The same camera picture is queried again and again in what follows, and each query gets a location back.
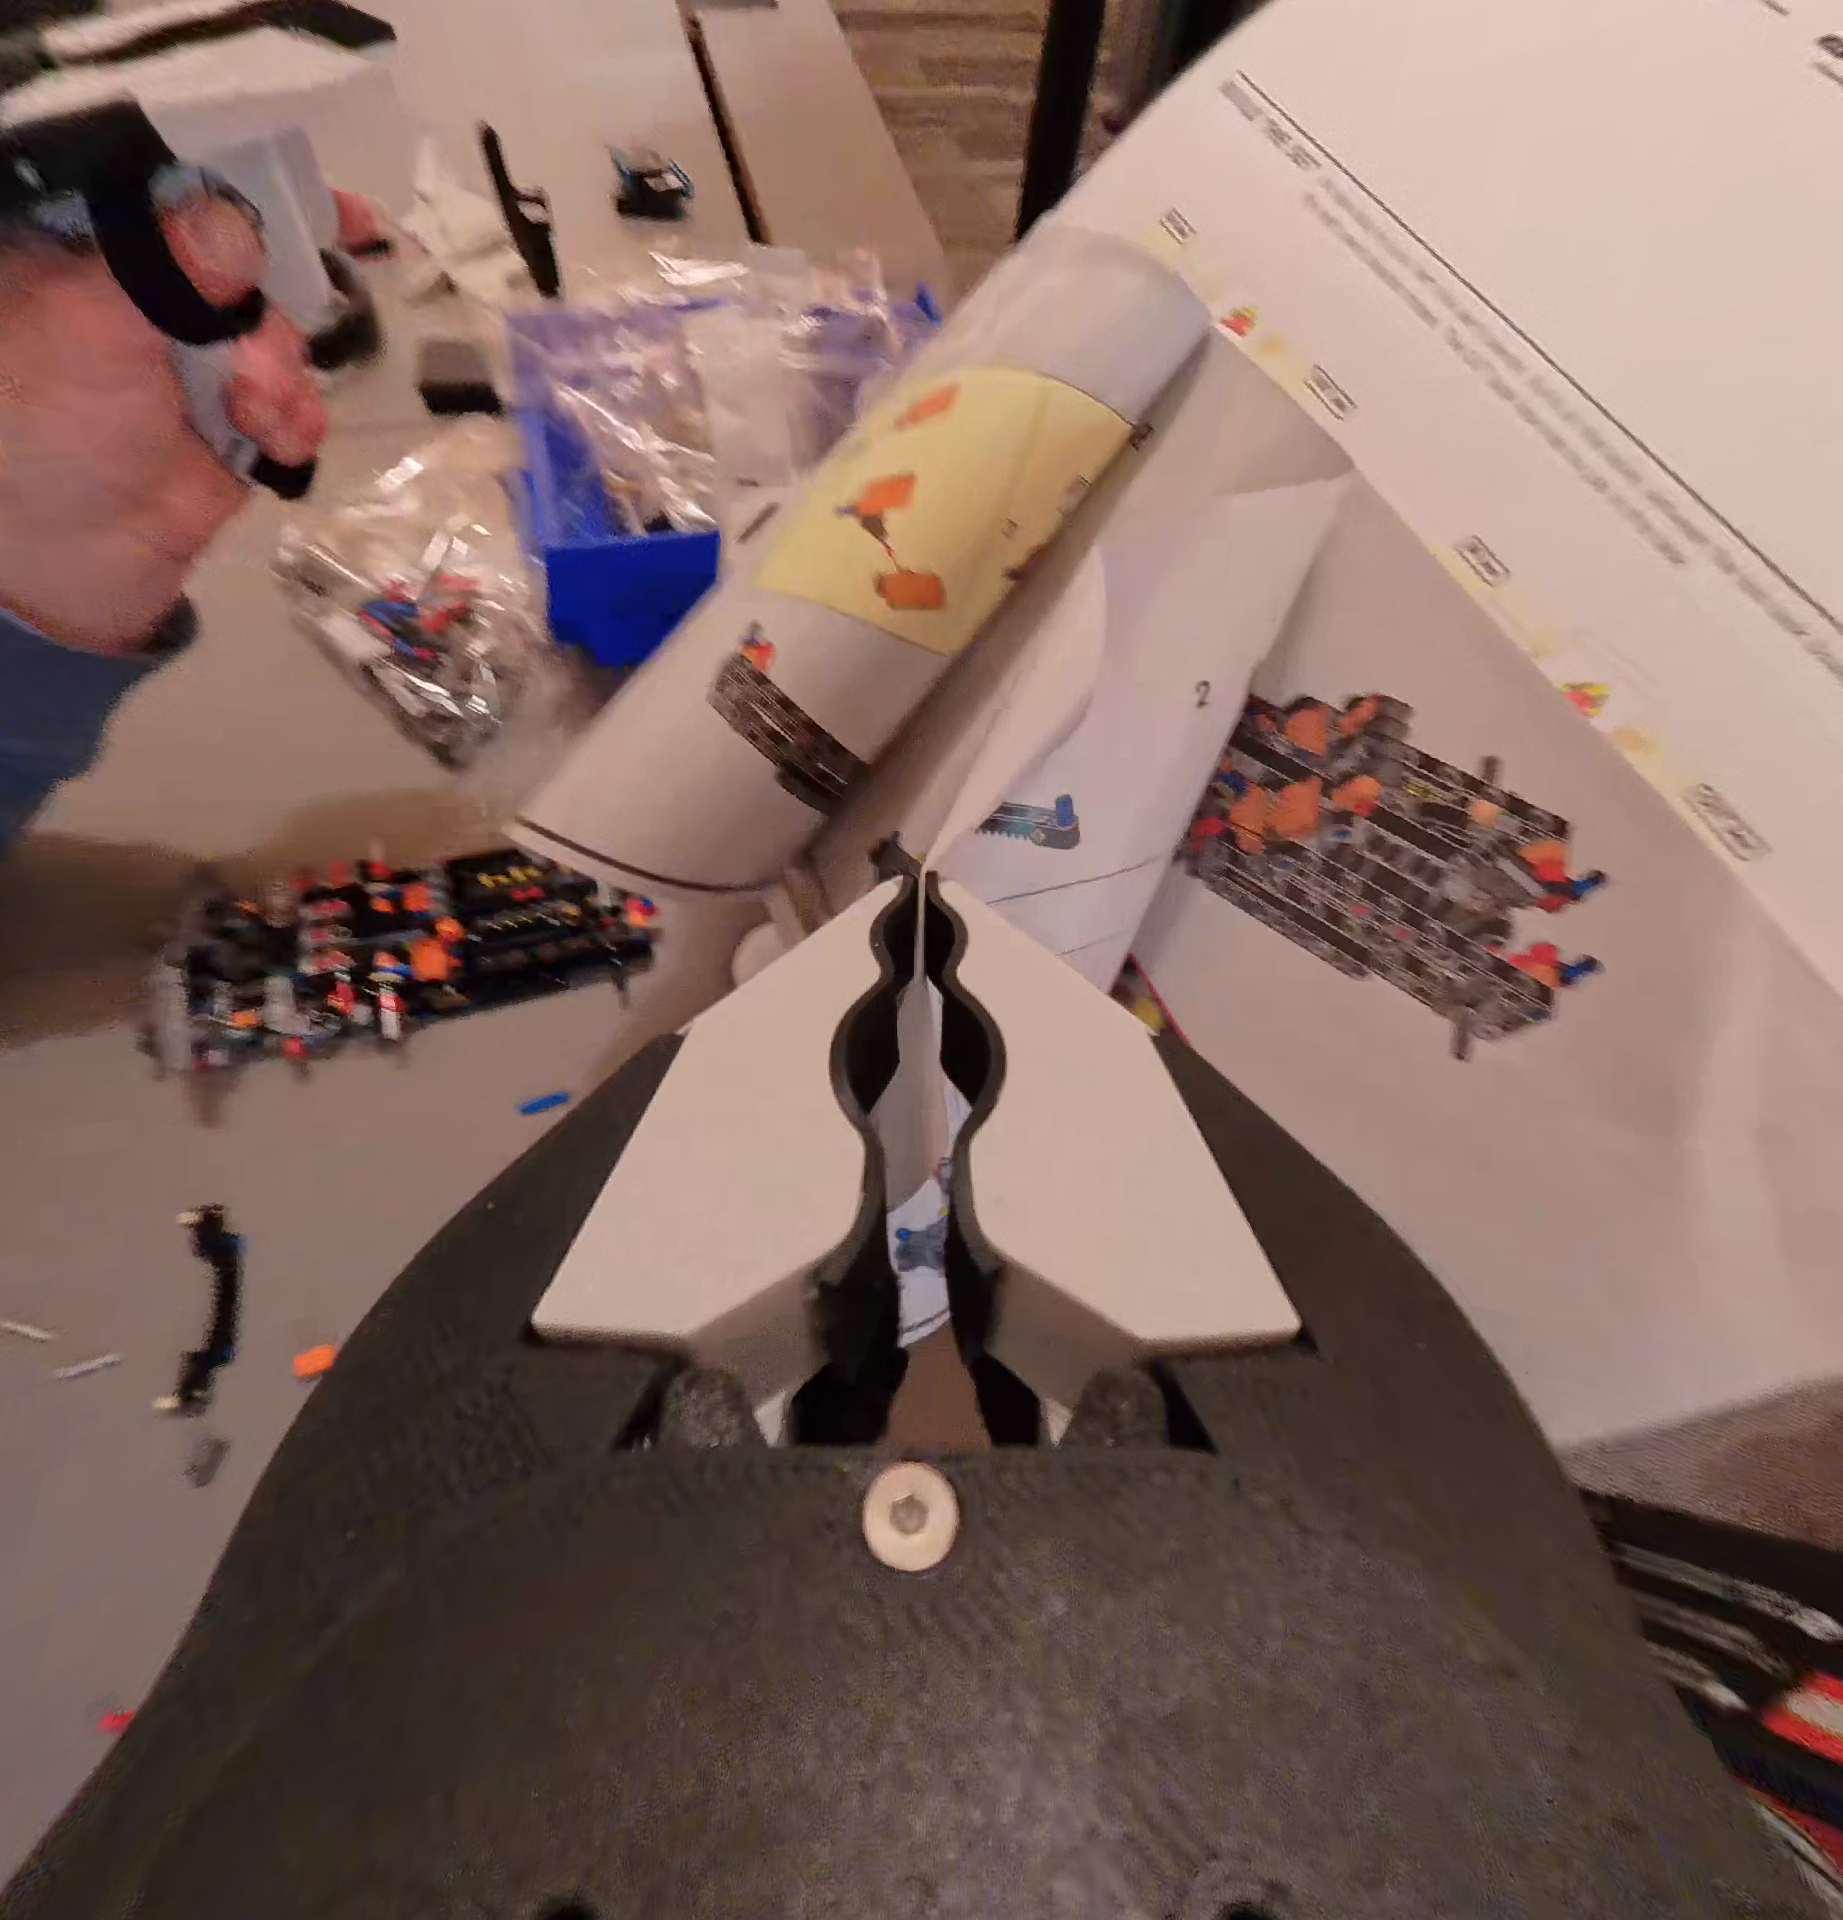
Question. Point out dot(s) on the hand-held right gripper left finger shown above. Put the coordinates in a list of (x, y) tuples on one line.
[(711, 1172)]

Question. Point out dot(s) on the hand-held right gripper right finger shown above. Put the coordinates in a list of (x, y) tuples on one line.
[(1130, 1172)]

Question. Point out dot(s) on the white lego instruction booklet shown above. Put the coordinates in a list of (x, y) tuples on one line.
[(1462, 1124)]

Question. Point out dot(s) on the black orange lego model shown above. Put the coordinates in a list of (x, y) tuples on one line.
[(411, 945)]

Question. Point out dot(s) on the person's left forearm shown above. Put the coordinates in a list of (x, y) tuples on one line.
[(37, 705)]

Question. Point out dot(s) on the orange lego connector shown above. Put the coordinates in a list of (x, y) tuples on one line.
[(315, 1361)]

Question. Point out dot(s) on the black lego beam assembly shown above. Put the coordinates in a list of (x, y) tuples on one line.
[(223, 1305)]

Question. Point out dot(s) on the clear bag of lego parts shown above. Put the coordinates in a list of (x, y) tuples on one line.
[(411, 630)]

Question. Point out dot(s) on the person's left hand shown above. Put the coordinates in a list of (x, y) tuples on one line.
[(65, 450)]

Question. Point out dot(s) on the dark grey block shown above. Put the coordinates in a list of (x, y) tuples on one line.
[(457, 373)]

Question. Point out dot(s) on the black curved plastic part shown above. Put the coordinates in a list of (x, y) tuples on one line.
[(520, 209)]

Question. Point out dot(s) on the small black blue device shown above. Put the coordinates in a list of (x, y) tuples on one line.
[(654, 181)]

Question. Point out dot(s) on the heap of clear plastic bags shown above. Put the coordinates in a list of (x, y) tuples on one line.
[(620, 373)]

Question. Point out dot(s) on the blue plastic bin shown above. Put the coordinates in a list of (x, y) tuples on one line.
[(627, 592)]

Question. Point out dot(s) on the red white striped fabric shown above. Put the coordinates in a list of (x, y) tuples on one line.
[(1805, 1726)]

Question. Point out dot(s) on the black metal pole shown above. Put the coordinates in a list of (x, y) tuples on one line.
[(1080, 103)]

